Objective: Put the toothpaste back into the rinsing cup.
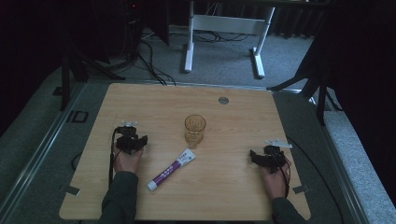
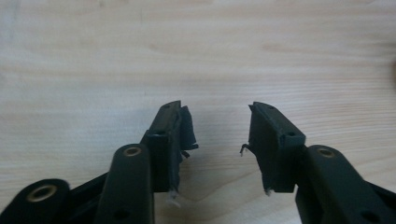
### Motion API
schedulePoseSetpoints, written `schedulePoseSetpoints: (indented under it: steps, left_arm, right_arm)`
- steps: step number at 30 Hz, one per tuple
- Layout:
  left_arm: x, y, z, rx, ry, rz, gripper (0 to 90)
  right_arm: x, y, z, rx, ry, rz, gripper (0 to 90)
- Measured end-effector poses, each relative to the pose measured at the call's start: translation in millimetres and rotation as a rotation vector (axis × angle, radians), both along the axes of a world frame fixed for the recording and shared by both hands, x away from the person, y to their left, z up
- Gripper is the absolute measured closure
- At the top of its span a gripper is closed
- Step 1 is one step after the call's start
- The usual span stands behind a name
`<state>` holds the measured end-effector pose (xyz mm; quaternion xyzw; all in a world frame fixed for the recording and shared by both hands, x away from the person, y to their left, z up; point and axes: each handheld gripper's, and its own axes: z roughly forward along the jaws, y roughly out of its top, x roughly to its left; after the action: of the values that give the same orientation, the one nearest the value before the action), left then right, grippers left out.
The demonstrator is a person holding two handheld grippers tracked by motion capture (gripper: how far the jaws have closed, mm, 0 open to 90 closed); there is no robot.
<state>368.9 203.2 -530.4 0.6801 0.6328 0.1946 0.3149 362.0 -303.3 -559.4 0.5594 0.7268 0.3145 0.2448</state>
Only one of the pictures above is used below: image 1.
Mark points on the purple and white toothpaste tube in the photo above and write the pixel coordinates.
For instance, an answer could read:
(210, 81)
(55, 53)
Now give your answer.
(170, 170)

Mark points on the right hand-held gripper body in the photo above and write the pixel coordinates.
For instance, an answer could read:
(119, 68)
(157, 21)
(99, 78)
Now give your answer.
(275, 152)

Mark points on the person's left hand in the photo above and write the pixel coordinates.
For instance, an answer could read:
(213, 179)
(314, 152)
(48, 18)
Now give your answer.
(126, 161)

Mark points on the white desk frame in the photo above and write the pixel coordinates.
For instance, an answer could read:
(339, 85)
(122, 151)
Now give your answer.
(229, 23)

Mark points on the grey table grommet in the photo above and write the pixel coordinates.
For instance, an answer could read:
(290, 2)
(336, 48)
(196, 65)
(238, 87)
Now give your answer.
(223, 100)

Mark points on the dark computer tower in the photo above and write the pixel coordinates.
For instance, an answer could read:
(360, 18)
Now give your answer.
(134, 25)

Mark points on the black tripod stand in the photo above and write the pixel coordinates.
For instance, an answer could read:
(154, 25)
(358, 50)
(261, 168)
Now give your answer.
(65, 84)
(320, 93)

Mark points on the grey tape strip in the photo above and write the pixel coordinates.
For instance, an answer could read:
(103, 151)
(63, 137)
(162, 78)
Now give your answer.
(70, 190)
(300, 189)

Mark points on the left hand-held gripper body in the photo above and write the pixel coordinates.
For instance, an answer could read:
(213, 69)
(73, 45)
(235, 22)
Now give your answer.
(126, 140)

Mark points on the person's right hand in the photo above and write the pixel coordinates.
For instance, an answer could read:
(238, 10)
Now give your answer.
(275, 182)

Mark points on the amber glass cup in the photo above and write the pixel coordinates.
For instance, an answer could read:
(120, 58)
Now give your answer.
(195, 129)

